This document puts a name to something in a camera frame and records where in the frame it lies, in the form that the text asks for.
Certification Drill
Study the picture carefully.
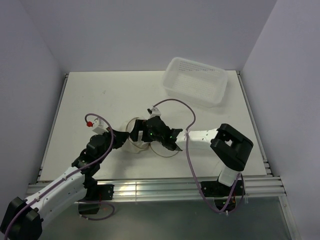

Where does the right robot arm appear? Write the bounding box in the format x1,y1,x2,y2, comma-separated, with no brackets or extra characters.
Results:
129,116,254,195

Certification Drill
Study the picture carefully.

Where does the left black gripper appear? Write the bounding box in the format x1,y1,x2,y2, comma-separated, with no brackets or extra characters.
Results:
97,126,129,163

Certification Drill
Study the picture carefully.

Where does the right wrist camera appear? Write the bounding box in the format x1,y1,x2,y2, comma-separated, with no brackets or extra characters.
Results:
147,106,161,119

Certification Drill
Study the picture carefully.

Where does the purple cable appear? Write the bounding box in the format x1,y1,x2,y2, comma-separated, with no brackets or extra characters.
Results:
152,98,247,214
4,113,116,240

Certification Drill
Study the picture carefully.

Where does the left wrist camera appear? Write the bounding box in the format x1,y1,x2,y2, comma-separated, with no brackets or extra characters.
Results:
86,118,107,135

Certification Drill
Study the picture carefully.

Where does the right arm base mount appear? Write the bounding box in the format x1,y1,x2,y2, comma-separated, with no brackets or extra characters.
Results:
200,180,246,213

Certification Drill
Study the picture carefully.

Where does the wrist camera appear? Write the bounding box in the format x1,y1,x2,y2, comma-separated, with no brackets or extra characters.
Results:
86,118,107,135
147,106,161,119

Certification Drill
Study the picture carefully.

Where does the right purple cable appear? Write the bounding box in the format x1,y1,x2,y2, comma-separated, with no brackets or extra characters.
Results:
152,98,247,214

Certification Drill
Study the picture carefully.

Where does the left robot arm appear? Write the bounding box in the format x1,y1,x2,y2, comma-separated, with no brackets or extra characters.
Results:
0,131,129,240

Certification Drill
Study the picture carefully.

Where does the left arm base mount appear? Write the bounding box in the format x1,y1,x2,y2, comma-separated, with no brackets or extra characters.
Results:
77,184,116,221

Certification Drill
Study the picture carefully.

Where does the white plastic basket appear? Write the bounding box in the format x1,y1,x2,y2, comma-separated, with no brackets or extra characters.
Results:
162,57,228,108

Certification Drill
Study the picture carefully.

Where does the aluminium rail frame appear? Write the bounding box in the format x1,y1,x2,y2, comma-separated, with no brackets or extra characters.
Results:
27,70,286,202

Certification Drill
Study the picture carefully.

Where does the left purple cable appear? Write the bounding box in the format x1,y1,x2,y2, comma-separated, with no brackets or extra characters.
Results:
4,113,116,240

